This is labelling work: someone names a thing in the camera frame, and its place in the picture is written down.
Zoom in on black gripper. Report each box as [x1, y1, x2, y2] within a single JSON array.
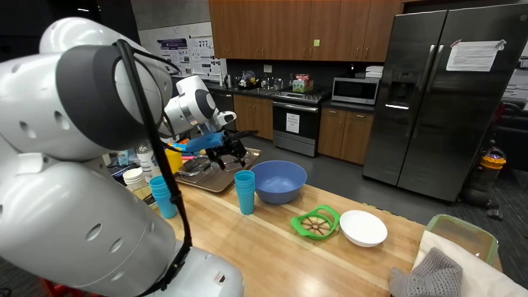
[[205, 131, 250, 172]]

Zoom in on large blue plastic bowl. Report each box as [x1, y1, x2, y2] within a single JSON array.
[[250, 159, 309, 207]]

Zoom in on white paper bowl stack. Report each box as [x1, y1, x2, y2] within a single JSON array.
[[123, 167, 147, 194]]

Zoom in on small white bowl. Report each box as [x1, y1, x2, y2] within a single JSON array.
[[339, 208, 390, 250]]

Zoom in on metal baking tray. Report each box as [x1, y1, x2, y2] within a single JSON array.
[[174, 149, 263, 195]]

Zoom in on teal plastic cup stack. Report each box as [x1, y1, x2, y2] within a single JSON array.
[[149, 175, 179, 222], [233, 169, 258, 217]]

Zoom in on brown cabinet beside sink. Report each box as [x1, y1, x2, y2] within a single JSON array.
[[233, 95, 276, 142]]

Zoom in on yellow plastic cup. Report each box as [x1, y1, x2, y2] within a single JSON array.
[[164, 147, 185, 177]]

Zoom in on black kitchen oven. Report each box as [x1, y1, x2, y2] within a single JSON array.
[[271, 90, 331, 159]]

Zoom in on white wipes canister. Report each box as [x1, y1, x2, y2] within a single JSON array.
[[138, 144, 157, 179]]

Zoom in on clear glass plate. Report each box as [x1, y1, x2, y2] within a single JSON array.
[[134, 187, 162, 208]]

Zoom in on green apple slicer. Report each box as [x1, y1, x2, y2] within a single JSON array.
[[289, 203, 342, 243]]

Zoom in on colourful snack box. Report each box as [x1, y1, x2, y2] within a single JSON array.
[[291, 73, 314, 95]]

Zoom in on brown wooden lower cabinet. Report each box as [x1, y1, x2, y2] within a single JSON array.
[[317, 106, 377, 167]]

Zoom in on silver microwave oven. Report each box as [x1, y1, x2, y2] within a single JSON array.
[[331, 76, 382, 108]]

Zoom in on brown wooden upper cabinets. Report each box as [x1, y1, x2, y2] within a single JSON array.
[[207, 0, 406, 63]]

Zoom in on stainless steel refrigerator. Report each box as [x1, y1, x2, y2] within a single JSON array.
[[362, 2, 528, 203]]

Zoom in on grey knitted cloth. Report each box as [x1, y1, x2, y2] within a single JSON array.
[[387, 246, 466, 297]]

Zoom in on green rimmed clear container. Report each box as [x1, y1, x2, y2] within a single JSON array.
[[426, 213, 502, 271]]

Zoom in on yellow vacuum cleaner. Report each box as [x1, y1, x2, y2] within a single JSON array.
[[461, 146, 509, 210]]

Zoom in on white paper sheet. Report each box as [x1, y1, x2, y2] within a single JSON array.
[[444, 38, 509, 75]]

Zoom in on white cloth towel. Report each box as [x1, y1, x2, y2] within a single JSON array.
[[411, 230, 528, 297]]

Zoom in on blue wrist camera block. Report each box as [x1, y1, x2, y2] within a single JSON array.
[[179, 131, 227, 156]]

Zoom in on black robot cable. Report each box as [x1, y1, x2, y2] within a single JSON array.
[[114, 38, 195, 297]]

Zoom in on white wall poster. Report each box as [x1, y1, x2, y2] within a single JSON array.
[[138, 22, 228, 81]]

